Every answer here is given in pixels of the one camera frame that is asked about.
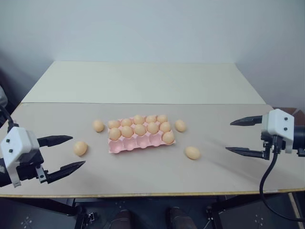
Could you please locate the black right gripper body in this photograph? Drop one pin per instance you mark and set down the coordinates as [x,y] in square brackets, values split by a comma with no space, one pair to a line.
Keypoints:
[265,143]

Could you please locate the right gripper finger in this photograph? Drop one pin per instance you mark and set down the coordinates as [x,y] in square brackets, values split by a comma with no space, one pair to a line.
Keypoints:
[247,152]
[247,121]

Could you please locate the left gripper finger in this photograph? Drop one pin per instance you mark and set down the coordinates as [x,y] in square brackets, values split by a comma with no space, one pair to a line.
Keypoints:
[53,140]
[64,170]

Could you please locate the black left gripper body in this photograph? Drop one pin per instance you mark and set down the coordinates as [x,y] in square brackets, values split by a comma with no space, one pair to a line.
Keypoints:
[28,167]

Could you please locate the pink egg tray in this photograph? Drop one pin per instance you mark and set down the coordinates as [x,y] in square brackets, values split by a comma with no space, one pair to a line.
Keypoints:
[133,146]

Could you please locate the tan egg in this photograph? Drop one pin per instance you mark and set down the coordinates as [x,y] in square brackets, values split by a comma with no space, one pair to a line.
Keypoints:
[114,133]
[126,122]
[168,138]
[150,118]
[140,129]
[139,119]
[114,123]
[152,128]
[127,132]
[192,152]
[165,127]
[80,148]
[180,125]
[162,118]
[98,125]

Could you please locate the brown wooden furniture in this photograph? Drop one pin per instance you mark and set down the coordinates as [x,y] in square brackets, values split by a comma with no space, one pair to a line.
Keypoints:
[289,110]

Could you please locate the grey rounded object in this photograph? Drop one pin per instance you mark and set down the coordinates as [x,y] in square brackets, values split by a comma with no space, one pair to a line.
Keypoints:
[2,97]

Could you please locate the tan wooden strip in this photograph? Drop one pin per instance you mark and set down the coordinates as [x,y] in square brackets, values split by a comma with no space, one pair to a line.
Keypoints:
[295,207]

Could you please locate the dark brown rounded shape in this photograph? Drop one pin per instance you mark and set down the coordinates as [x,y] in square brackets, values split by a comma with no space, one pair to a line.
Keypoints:
[177,219]
[124,220]

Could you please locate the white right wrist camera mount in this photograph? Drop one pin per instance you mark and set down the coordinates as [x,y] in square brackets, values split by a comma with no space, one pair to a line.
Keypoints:
[277,124]

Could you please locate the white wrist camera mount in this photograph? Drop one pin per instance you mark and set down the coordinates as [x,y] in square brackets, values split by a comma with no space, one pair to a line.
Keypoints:
[16,143]
[277,124]

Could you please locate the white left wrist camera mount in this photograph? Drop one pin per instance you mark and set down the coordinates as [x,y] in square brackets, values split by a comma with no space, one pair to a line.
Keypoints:
[16,143]

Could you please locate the black base plate white marks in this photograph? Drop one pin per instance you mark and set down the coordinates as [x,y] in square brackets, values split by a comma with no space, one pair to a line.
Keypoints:
[250,211]
[14,219]

